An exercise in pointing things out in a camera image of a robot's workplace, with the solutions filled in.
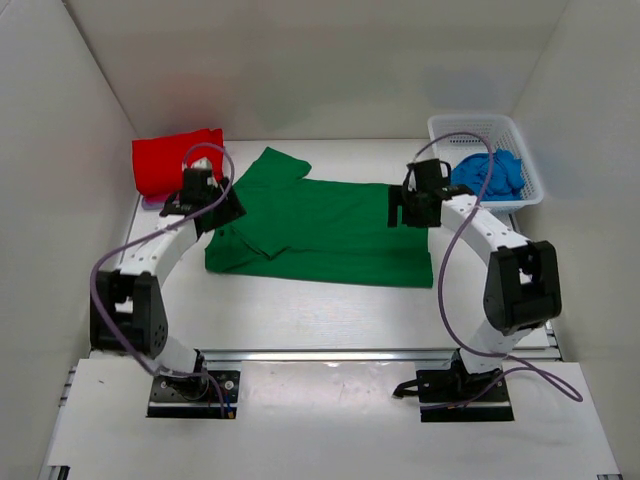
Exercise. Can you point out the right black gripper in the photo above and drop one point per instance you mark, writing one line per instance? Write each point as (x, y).
(400, 198)

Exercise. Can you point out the white plastic basket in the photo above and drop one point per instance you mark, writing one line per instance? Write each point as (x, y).
(502, 134)

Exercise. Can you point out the blue crumpled t-shirt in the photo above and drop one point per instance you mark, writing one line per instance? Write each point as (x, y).
(506, 182)

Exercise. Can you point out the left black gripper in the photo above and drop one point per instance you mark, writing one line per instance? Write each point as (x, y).
(234, 209)

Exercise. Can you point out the pink folded t-shirt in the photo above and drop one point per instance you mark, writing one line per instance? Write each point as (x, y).
(157, 198)

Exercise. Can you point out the red folded t-shirt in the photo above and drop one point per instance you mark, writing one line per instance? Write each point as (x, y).
(158, 162)

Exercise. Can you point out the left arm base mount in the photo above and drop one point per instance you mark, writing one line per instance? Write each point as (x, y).
(197, 398)

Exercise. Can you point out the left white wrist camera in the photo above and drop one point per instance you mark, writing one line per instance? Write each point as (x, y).
(202, 164)

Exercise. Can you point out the green t-shirt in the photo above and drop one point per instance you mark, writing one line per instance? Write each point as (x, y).
(298, 228)

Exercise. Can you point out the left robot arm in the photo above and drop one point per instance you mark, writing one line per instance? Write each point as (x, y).
(127, 311)

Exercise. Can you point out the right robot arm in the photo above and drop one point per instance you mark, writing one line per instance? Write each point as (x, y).
(522, 288)

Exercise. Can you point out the aluminium table rail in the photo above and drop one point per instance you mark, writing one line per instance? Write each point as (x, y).
(268, 319)

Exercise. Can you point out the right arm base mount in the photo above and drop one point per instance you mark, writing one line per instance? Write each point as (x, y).
(453, 395)

